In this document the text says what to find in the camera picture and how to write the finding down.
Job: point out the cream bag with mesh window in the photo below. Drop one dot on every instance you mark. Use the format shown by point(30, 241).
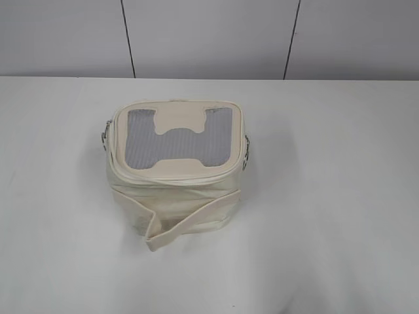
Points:
point(174, 166)

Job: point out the silver zipper pull with ring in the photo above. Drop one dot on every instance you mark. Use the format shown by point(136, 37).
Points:
point(104, 133)

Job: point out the silver zipper pull right side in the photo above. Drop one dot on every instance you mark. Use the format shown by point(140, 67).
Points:
point(246, 152)

